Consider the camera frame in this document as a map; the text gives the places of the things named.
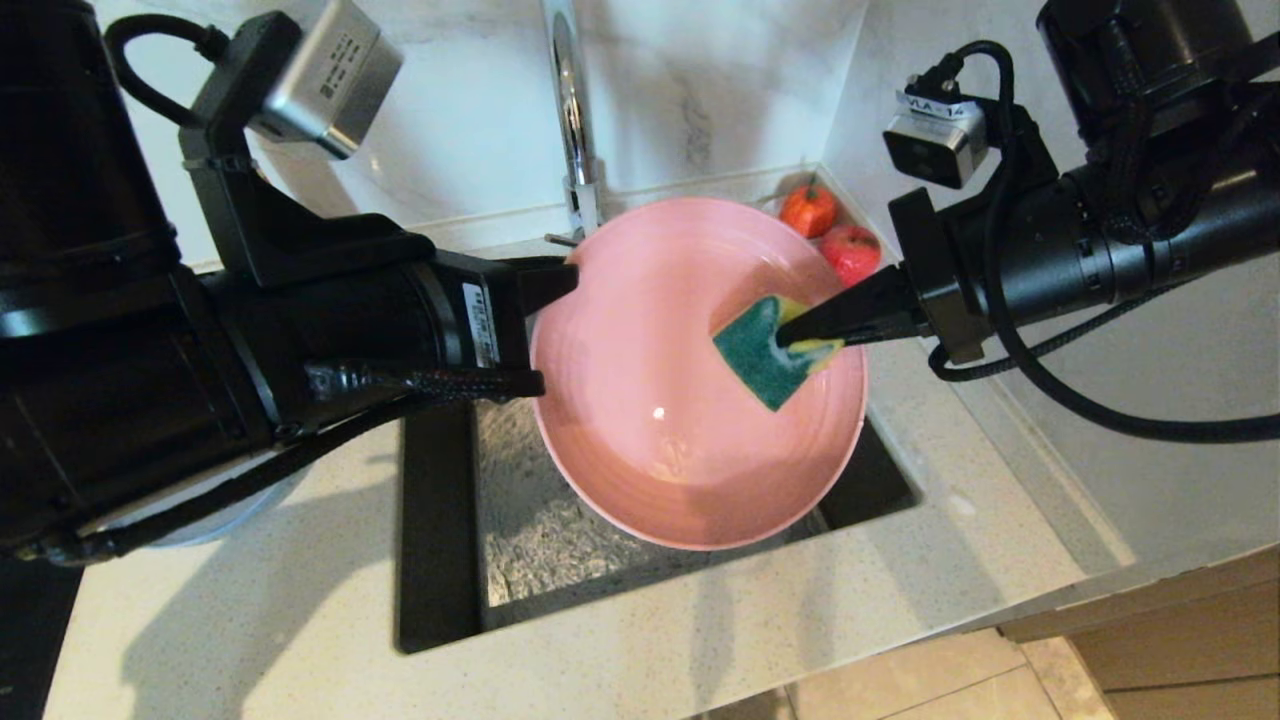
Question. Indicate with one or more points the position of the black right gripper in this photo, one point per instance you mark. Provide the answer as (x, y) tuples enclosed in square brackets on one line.
[(940, 280)]

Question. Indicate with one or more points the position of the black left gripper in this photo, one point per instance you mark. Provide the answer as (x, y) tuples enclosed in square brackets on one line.
[(490, 320)]

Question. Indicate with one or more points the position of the yellow green sponge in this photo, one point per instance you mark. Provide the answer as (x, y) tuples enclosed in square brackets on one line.
[(765, 350)]

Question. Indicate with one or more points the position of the chrome faucet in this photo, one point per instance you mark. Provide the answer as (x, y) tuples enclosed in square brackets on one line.
[(572, 110)]

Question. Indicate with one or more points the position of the pink plate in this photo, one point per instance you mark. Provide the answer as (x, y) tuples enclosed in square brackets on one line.
[(680, 420)]

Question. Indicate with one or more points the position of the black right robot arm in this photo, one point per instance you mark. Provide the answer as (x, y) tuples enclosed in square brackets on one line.
[(1150, 200)]

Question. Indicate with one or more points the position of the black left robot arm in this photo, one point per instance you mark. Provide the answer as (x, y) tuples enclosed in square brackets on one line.
[(120, 380)]

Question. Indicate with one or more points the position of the stainless steel sink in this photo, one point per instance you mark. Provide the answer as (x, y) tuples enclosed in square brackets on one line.
[(440, 560)]

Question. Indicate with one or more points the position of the red toy apple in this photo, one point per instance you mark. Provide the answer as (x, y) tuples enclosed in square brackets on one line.
[(852, 252)]

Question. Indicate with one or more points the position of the orange toy persimmon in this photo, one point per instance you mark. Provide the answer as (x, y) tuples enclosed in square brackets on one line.
[(808, 210)]

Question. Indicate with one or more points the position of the small white dish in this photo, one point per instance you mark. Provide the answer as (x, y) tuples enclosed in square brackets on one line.
[(770, 205)]

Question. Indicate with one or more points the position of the light blue plate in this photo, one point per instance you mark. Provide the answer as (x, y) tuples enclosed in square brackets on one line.
[(215, 520)]

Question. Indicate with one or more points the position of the brown wooden cabinet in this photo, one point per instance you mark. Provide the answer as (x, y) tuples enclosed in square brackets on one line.
[(1180, 640)]

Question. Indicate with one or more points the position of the black induction cooktop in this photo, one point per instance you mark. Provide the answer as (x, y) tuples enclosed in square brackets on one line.
[(30, 640)]

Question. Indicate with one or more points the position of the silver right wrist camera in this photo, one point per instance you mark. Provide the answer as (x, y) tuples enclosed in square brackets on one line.
[(935, 135)]

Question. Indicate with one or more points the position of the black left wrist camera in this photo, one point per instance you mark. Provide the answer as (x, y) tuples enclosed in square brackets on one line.
[(320, 80)]

